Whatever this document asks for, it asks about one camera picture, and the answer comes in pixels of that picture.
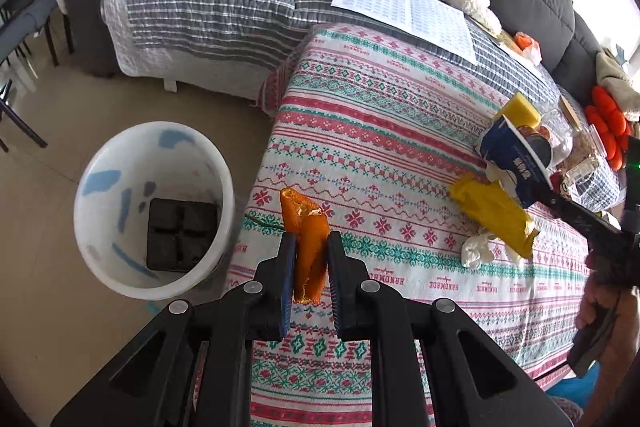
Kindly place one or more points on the yellow wrapper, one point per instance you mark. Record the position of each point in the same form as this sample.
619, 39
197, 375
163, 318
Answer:
495, 212

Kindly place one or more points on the orange plush toy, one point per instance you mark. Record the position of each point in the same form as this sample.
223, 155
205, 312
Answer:
610, 122

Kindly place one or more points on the blue paper carton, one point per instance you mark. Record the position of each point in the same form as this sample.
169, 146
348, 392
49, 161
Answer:
515, 157

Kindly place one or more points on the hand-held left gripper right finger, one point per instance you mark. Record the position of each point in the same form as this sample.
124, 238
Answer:
334, 287

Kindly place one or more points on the black plastic tray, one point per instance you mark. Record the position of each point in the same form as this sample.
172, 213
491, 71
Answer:
180, 237

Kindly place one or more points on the white printed paper sheet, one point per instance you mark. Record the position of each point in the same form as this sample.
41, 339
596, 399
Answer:
400, 7

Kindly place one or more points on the white crumpled tissue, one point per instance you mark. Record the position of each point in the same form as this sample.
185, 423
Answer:
477, 249

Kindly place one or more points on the grey chair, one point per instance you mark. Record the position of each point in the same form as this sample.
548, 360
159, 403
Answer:
25, 7

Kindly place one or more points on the clear jar of seeds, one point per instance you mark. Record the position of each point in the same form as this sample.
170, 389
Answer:
582, 159

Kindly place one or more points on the beige cloth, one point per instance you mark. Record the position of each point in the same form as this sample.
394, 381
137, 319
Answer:
617, 77

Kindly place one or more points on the orange white packet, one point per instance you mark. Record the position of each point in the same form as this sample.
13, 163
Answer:
529, 47

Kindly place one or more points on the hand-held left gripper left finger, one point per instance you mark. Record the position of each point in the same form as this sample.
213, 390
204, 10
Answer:
288, 287

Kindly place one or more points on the white plastic bin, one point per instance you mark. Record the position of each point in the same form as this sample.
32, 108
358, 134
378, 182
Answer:
102, 227

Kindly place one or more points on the patterned red green tablecloth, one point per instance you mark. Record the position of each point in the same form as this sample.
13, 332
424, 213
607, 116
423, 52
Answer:
380, 132

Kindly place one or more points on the glass jar with wooden lid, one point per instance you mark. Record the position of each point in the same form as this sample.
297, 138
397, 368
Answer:
567, 127

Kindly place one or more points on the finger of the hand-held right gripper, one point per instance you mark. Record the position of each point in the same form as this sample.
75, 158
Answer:
575, 209

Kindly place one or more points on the blue cloth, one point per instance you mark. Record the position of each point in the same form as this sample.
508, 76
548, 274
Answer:
575, 387

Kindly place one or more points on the yellow green sponge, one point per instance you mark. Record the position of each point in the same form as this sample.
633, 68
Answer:
520, 109

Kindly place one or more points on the person's right hand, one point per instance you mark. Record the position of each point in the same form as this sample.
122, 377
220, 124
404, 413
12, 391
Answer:
592, 297

